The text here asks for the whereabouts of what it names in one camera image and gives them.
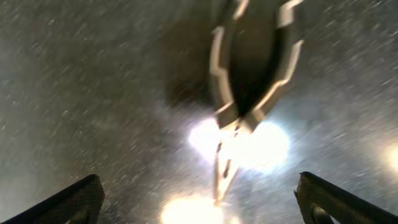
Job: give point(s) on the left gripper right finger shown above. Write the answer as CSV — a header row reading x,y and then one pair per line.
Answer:
x,y
329,205

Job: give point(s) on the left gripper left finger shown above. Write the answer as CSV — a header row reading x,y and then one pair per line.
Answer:
x,y
77,202

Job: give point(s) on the wrench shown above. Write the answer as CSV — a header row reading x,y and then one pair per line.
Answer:
x,y
219,77

